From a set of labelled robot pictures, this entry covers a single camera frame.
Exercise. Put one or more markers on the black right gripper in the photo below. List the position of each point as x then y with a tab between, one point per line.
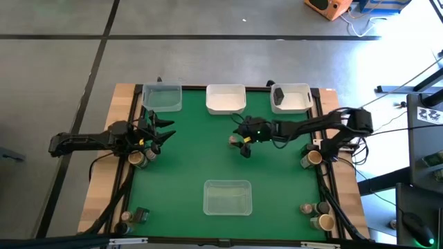
257	133

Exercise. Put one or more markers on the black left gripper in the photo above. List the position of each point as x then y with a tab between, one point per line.
143	135

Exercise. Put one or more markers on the cork-lid spice jar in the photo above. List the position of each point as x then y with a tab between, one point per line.
325	222
314	158
136	158

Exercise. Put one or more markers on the green spice tin black lid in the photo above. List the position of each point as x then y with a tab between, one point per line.
142	215
278	97
307	149

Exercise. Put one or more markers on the black-lid spice jar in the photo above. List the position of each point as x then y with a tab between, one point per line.
151	154
322	207
123	228

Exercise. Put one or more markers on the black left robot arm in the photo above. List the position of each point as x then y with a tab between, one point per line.
79	141

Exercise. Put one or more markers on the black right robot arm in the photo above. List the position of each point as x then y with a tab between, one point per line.
311	126

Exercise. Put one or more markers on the frosted clear plastic bin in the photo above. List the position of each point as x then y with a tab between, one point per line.
162	100

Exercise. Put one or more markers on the green table mat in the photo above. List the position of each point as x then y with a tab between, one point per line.
194	155

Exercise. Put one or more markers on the white plastic bin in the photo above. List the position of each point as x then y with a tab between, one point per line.
225	102
297	102

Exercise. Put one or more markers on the black clamp knob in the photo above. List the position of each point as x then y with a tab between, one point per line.
159	80
270	83

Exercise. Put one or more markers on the large clear plastic bin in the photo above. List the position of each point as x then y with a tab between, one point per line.
226	198

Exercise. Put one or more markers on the white mounting plate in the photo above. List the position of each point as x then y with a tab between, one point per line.
317	142

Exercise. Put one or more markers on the dark grey floor object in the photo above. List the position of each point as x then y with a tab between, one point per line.
12	155

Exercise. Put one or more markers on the orange speaker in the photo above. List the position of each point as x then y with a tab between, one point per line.
328	7

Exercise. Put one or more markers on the black stand base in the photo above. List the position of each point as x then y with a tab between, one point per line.
394	89

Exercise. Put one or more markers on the black low desk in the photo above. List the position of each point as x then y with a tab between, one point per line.
408	200

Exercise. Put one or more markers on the white printed paper sheet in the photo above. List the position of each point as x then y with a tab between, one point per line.
429	115

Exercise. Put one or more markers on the black computer mouse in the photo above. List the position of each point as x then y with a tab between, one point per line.
417	228

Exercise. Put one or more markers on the blue box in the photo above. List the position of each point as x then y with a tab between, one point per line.
384	5

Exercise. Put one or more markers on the black table frame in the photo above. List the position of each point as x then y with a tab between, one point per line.
194	88

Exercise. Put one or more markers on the silver bracket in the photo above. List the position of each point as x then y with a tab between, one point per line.
128	241
320	245

